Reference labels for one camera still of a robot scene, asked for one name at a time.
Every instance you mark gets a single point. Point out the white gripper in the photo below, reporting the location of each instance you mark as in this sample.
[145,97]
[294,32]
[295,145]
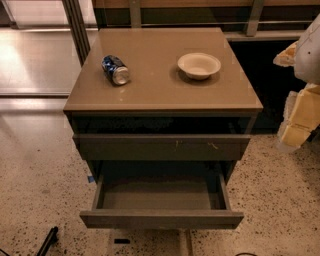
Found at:
[309,57]

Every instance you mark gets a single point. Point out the grey drawer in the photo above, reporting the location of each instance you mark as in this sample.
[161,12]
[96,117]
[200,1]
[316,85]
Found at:
[161,195]
[156,147]

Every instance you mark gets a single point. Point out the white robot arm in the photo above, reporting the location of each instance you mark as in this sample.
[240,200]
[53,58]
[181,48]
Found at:
[303,56]

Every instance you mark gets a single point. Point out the grey drawer cabinet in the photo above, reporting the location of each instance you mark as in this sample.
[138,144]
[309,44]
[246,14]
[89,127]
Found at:
[159,97]

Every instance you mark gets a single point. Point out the grey top drawer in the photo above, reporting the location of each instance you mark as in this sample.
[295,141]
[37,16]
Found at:
[156,147]

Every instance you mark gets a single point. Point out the white paper bowl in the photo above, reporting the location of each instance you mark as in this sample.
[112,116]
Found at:
[199,66]

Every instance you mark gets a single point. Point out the blue soda can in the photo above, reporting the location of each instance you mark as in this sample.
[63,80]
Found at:
[115,70]

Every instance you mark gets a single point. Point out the black floor marker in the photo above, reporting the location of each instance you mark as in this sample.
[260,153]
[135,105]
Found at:
[121,241]

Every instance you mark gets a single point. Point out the blue tape piece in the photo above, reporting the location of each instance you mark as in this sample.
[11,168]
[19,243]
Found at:
[90,179]

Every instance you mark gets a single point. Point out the black object on floor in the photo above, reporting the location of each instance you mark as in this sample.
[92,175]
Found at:
[50,239]

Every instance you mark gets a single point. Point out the metal shelf frame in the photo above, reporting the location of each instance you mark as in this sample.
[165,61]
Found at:
[240,20]

